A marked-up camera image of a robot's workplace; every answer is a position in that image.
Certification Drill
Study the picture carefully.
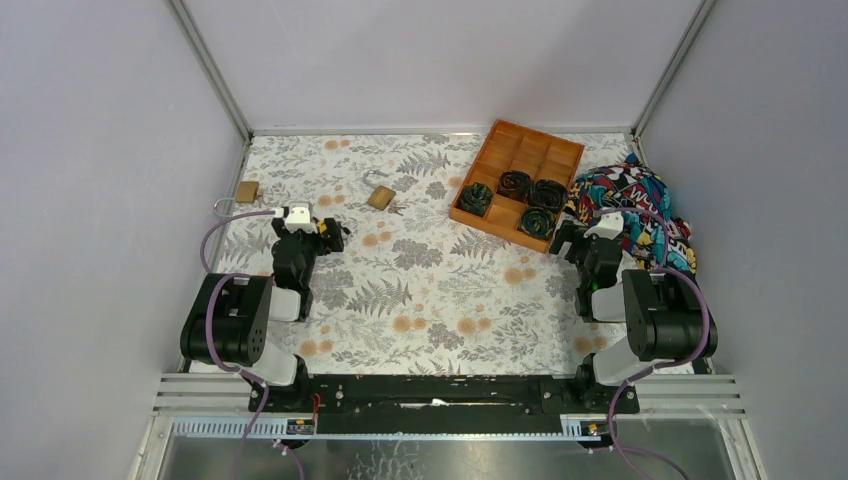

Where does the brass padlock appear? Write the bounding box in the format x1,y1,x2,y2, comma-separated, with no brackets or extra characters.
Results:
212,181,261,218
362,170,396,211

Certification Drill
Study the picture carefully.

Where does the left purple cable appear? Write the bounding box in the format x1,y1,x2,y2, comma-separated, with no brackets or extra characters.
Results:
199,209,307,480

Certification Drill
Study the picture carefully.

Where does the floral table mat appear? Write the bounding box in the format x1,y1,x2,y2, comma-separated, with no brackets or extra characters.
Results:
217,134,624,375

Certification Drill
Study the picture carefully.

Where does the rolled dark tie middle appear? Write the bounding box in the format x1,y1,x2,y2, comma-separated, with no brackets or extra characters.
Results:
497,170,534,202

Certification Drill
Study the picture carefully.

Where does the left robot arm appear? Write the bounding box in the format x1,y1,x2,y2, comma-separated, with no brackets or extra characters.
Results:
180,217,350,411

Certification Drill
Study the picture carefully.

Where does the rolled dark tie front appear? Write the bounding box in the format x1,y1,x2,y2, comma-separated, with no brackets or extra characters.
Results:
517,206,557,241

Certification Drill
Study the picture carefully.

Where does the rolled dark tie left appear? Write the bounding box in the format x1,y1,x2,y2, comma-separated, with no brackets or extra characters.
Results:
457,182,494,217

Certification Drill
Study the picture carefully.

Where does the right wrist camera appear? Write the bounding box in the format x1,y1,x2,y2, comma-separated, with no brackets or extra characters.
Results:
584,212,624,240

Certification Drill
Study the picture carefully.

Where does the purple cable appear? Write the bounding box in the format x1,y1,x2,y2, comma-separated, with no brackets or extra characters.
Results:
589,206,711,480
199,209,307,480

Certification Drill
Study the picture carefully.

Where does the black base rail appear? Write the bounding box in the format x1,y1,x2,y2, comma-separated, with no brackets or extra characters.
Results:
248,372,640,435

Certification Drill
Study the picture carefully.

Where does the colourful patterned cloth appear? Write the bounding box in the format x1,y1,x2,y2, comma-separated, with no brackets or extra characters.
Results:
564,153,697,275

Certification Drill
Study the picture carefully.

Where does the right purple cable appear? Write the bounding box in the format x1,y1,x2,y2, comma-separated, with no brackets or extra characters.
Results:
589,206,711,480

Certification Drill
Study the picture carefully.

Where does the orange wooden compartment tray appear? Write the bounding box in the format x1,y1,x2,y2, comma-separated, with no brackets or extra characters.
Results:
449,119,584,253

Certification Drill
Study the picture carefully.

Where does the rolled dark tie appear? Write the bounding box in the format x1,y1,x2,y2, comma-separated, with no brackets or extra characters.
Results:
517,206,557,241
527,179,567,214
497,170,534,202
457,182,494,217

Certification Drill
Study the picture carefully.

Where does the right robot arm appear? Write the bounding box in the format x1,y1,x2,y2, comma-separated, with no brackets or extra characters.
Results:
549,213,718,412

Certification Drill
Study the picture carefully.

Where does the rolled dark tie right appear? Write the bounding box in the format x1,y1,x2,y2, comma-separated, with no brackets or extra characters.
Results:
527,179,567,214

